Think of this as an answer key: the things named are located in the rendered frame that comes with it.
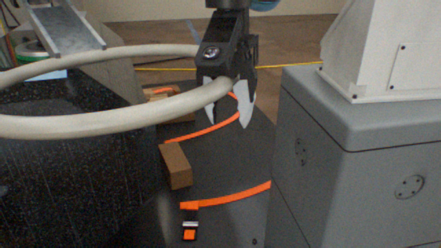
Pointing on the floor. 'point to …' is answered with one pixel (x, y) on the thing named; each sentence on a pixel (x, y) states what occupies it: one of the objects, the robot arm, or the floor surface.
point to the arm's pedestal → (353, 169)
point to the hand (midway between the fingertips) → (227, 120)
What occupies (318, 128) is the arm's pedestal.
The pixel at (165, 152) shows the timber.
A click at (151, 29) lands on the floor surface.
